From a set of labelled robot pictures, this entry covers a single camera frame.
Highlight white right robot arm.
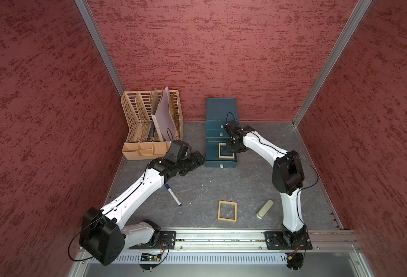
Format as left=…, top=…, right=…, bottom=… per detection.
left=224, top=121, right=306, bottom=247

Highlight aluminium right corner post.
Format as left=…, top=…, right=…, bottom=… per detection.
left=292, top=0, right=372, bottom=128

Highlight aluminium corner post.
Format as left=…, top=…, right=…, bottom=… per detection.
left=75, top=0, right=125, bottom=96
left=292, top=0, right=372, bottom=128

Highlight aluminium front rail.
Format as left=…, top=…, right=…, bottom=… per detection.
left=69, top=229, right=374, bottom=277

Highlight left controller board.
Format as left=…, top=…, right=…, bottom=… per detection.
left=140, top=253, right=163, bottom=263

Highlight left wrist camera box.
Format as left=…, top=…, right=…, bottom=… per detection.
left=165, top=140, right=191, bottom=163

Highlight aluminium left corner post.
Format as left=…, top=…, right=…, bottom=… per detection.
left=75, top=0, right=125, bottom=96

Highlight brown printed cardboard sheet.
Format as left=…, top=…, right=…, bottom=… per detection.
left=151, top=89, right=160, bottom=115

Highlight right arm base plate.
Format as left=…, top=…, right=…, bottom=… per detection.
left=264, top=230, right=313, bottom=250

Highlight large tan brooch box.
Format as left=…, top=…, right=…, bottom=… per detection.
left=218, top=143, right=235, bottom=160
left=217, top=200, right=237, bottom=222

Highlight lilac plastic folder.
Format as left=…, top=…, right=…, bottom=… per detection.
left=153, top=87, right=176, bottom=142

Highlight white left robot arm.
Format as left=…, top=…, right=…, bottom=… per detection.
left=79, top=151, right=205, bottom=265

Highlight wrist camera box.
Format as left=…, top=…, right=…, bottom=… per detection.
left=224, top=120, right=239, bottom=137
left=165, top=140, right=191, bottom=163

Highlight teal top drawer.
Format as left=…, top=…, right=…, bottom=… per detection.
left=206, top=120, right=227, bottom=130

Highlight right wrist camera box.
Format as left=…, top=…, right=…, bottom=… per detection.
left=224, top=120, right=239, bottom=137

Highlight teal stacked drawer cabinet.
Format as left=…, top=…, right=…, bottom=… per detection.
left=205, top=97, right=240, bottom=139

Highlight beige lattice file organizer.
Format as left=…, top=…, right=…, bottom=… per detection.
left=121, top=91, right=171, bottom=161

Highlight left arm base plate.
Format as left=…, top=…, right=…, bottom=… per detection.
left=130, top=230, right=176, bottom=250

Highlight blue white marker pen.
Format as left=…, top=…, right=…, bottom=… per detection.
left=165, top=184, right=182, bottom=207

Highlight beige oblong case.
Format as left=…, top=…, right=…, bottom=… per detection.
left=256, top=200, right=274, bottom=219

